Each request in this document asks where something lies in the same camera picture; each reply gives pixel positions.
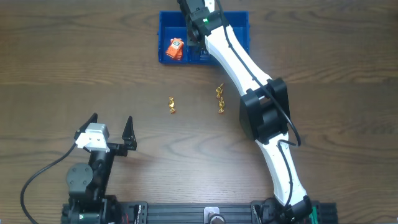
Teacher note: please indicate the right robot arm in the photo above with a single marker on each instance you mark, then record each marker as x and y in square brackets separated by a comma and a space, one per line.
[236, 62]

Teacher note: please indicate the blue tray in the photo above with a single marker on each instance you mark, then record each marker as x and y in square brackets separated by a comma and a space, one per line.
[168, 32]

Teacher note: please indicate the mounting rail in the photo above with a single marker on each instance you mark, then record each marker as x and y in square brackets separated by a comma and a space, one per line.
[180, 213]

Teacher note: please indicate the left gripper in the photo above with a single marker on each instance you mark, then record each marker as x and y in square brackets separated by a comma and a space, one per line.
[118, 150]

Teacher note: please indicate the gold candy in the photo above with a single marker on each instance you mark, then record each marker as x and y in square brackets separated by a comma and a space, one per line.
[172, 105]
[219, 91]
[221, 105]

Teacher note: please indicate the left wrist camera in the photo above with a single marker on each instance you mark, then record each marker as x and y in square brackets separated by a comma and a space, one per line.
[93, 137]

